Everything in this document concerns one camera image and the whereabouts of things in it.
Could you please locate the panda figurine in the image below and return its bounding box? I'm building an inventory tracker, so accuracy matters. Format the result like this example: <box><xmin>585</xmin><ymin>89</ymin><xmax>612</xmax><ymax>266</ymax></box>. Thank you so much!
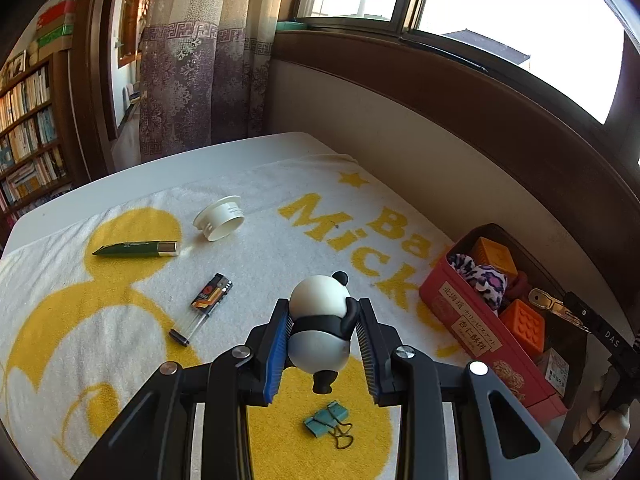
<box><xmin>287</xmin><ymin>270</ymin><xmax>361</xmax><ymax>395</ymax></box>

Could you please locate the red tin box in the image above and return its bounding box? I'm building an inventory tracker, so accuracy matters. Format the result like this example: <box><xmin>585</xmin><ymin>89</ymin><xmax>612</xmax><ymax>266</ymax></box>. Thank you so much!
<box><xmin>419</xmin><ymin>223</ymin><xmax>601</xmax><ymax>423</ymax></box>

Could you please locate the window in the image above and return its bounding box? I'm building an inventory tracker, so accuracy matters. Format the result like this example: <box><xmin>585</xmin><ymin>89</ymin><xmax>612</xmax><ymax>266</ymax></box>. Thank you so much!
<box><xmin>290</xmin><ymin>0</ymin><xmax>626</xmax><ymax>126</ymax></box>

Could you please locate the pink leopard plush toy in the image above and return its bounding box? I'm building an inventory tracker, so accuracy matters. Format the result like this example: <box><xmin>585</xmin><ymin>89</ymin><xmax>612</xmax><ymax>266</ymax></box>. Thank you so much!
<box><xmin>446</xmin><ymin>252</ymin><xmax>509</xmax><ymax>311</ymax></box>

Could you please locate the small printed packet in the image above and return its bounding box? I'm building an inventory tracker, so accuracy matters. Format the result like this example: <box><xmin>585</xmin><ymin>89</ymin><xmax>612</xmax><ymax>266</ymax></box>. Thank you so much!
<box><xmin>542</xmin><ymin>347</ymin><xmax>571</xmax><ymax>393</ymax></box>

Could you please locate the printed cigarette lighter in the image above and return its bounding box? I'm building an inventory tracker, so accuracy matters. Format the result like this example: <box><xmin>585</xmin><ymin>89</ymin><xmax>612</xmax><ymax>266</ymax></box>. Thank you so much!
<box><xmin>169</xmin><ymin>273</ymin><xmax>234</xmax><ymax>347</ymax></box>

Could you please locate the red flat box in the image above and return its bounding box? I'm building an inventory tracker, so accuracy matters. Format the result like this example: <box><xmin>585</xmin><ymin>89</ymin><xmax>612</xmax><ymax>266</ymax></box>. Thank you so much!
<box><xmin>35</xmin><ymin>0</ymin><xmax>77</xmax><ymax>28</ymax></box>

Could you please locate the yellow-orange rubber cube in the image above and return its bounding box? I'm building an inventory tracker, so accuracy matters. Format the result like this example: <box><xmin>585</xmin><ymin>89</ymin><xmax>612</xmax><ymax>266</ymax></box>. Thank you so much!
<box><xmin>467</xmin><ymin>236</ymin><xmax>519</xmax><ymax>281</ymax></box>

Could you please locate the white plastic lid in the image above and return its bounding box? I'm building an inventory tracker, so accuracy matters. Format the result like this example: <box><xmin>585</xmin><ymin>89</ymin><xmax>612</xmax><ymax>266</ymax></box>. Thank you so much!
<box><xmin>192</xmin><ymin>195</ymin><xmax>247</xmax><ymax>242</ymax></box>

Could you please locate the orange embossed rubber cube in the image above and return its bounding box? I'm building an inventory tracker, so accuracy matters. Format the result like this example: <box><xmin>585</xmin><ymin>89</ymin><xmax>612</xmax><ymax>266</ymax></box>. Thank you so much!
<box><xmin>499</xmin><ymin>299</ymin><xmax>551</xmax><ymax>358</ymax></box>

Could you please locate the wooden door frame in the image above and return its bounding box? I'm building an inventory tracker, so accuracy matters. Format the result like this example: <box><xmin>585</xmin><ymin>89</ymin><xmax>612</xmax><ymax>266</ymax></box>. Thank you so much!
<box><xmin>75</xmin><ymin>0</ymin><xmax>151</xmax><ymax>181</ymax></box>

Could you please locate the white yellow printed towel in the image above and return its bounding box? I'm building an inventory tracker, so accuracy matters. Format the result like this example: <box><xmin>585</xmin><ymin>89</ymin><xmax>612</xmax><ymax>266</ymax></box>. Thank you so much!
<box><xmin>0</xmin><ymin>152</ymin><xmax>461</xmax><ymax>480</ymax></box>

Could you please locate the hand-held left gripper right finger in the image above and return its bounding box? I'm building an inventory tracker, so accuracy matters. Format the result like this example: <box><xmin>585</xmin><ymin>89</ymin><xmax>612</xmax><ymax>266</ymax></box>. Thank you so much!
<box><xmin>356</xmin><ymin>297</ymin><xmax>581</xmax><ymax>480</ymax></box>

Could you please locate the patterned purple curtain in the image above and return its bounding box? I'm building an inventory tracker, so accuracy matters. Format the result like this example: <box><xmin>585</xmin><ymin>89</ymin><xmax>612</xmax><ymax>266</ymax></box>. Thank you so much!
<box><xmin>137</xmin><ymin>0</ymin><xmax>296</xmax><ymax>163</ymax></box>

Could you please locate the wooden bookshelf with books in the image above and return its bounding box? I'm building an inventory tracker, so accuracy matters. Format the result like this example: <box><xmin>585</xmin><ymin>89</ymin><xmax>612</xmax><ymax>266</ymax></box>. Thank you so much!
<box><xmin>0</xmin><ymin>52</ymin><xmax>76</xmax><ymax>226</ymax></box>

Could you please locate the teal binder clip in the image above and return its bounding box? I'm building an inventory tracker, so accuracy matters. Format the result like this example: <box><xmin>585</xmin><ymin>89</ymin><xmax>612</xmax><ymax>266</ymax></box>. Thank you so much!
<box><xmin>304</xmin><ymin>400</ymin><xmax>355</xmax><ymax>448</ymax></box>

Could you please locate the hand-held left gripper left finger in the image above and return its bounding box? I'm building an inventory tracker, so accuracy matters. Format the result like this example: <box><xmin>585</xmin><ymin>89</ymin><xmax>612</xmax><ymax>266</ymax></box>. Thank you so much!
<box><xmin>72</xmin><ymin>297</ymin><xmax>296</xmax><ymax>480</ymax></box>

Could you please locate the pink knotted toy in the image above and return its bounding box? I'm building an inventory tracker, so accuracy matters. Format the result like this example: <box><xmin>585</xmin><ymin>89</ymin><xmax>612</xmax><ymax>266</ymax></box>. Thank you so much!
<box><xmin>505</xmin><ymin>270</ymin><xmax>533</xmax><ymax>306</ymax></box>

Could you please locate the green tube with gold cap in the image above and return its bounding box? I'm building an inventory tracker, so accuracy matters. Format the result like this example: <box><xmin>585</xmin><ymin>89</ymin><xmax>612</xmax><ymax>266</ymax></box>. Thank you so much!
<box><xmin>91</xmin><ymin>240</ymin><xmax>179</xmax><ymax>260</ymax></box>

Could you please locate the silver nail clipper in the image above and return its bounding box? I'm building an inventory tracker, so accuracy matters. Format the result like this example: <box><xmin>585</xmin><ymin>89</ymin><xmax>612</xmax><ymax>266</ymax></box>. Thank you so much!
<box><xmin>528</xmin><ymin>287</ymin><xmax>583</xmax><ymax>323</ymax></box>

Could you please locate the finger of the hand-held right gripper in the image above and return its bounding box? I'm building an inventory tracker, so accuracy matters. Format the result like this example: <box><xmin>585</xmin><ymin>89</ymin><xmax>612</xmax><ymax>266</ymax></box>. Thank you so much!
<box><xmin>565</xmin><ymin>292</ymin><xmax>626</xmax><ymax>356</ymax></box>

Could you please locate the green white flat box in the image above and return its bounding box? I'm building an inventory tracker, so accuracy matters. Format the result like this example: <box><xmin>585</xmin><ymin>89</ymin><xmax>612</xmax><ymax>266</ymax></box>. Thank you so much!
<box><xmin>35</xmin><ymin>22</ymin><xmax>76</xmax><ymax>51</ymax></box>

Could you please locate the photo frame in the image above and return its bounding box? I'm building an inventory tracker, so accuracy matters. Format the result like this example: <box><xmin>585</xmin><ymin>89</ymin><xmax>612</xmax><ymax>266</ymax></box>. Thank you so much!
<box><xmin>0</xmin><ymin>51</ymin><xmax>27</xmax><ymax>83</ymax></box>

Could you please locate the person's right hand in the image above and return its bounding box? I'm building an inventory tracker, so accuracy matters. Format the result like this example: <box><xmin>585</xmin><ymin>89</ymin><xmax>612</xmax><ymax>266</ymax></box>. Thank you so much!
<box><xmin>575</xmin><ymin>365</ymin><xmax>632</xmax><ymax>448</ymax></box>

